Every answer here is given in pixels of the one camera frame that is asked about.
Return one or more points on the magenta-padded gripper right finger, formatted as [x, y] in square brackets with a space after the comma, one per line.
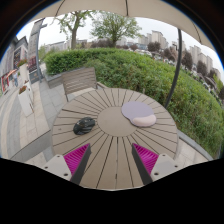
[165, 165]

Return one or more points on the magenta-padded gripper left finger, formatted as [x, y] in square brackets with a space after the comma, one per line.
[57, 165]

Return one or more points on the black computer mouse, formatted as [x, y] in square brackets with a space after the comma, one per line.
[84, 125]

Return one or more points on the lavender mouse pad with wrist rest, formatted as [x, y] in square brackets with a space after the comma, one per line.
[133, 110]

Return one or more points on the white planter with orange flowers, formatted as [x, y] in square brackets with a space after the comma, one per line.
[25, 100]

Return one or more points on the grey slatted outdoor chair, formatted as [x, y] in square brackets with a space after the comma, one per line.
[79, 80]

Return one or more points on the person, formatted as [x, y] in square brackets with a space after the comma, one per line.
[15, 78]

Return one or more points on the dark curved parasol pole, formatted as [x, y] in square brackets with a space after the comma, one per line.
[176, 66]

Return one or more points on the white planter with green plants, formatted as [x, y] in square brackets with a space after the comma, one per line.
[24, 71]

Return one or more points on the green trimmed hedge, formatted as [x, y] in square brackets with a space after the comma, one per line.
[133, 70]

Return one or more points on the grey shopfront building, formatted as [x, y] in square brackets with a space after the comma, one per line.
[16, 53]

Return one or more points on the tall grey sign pylon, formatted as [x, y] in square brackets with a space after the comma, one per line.
[33, 43]

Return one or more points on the distant high-rise buildings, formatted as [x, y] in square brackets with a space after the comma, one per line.
[156, 36]

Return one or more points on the sparse-leaved tree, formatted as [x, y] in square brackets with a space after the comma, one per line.
[73, 30]

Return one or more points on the round bushy green tree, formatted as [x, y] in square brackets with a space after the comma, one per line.
[115, 26]

